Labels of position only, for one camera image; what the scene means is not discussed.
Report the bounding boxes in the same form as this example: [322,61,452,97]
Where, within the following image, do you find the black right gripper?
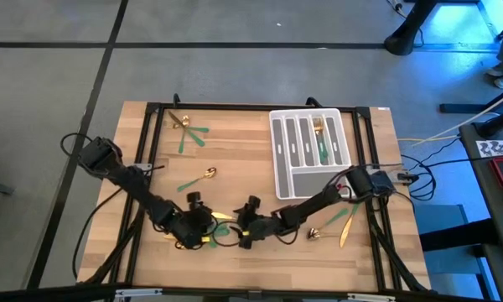
[234,195,284,249]

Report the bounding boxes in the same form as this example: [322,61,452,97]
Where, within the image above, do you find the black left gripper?
[169,190,215,249]

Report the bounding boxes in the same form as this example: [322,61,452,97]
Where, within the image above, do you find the gold fork with green handle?
[312,117,330,165]
[172,122,210,134]

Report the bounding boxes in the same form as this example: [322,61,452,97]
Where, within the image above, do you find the white cutlery tray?
[268,107,353,200]

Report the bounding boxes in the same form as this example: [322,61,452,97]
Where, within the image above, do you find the black floor beam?
[418,217,500,253]

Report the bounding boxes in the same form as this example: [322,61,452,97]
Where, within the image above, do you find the grey side table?
[459,121,503,253]

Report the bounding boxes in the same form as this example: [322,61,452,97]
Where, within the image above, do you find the black furniture leg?
[473,107,503,138]
[438,81,503,115]

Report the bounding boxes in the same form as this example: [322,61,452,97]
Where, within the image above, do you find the white number label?
[475,140,503,159]

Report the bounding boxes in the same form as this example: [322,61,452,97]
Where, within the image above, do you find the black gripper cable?
[275,228,299,247]
[211,224,245,249]

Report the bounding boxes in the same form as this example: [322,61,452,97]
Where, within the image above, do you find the silver bracket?
[346,292,396,302]
[115,288,163,299]

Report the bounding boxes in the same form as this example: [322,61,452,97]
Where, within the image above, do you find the black metal table frame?
[78,94,432,294]

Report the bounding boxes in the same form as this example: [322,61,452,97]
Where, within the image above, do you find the long black cable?
[72,187,125,281]

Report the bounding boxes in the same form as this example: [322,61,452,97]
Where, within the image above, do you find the looped black cable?
[60,133,94,164]

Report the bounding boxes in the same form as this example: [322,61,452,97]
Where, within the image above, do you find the black cable bundle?
[400,153,439,201]

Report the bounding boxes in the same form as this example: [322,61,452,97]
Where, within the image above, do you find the yellow cable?
[397,134,460,143]

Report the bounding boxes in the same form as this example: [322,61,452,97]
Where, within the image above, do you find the white cable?
[411,82,503,148]

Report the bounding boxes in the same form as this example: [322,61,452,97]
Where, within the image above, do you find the black stand post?
[383,0,442,57]

